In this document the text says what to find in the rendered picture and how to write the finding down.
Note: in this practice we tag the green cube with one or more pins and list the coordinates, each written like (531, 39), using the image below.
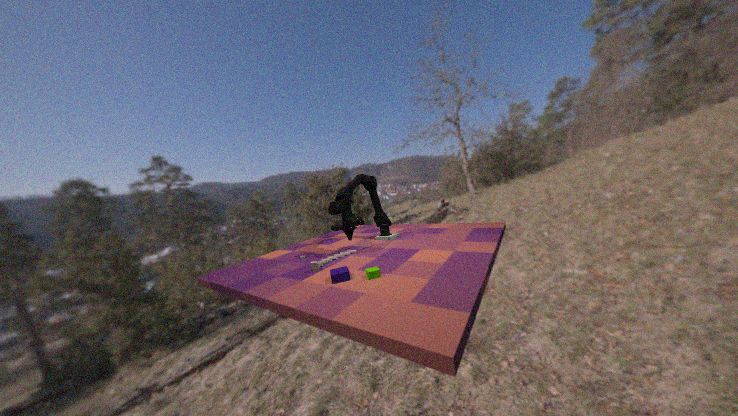
(373, 273)

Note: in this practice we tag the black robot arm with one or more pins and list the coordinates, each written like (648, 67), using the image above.
(342, 203)

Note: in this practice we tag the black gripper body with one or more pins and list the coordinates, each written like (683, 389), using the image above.
(343, 224)

